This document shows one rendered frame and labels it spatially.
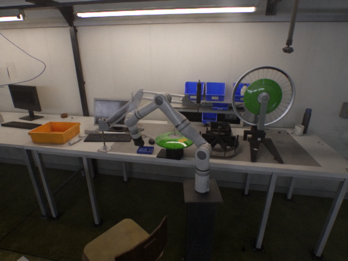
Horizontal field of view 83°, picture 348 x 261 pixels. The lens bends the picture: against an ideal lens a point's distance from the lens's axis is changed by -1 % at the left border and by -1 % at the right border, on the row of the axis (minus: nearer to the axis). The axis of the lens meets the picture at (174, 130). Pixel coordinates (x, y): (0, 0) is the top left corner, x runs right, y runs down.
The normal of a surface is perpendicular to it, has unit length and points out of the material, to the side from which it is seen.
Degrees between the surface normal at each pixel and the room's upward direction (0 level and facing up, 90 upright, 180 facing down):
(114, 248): 0
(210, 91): 90
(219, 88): 90
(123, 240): 0
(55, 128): 86
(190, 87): 90
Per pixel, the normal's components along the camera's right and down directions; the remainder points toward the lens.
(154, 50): -0.18, 0.36
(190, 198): 0.00, -0.93
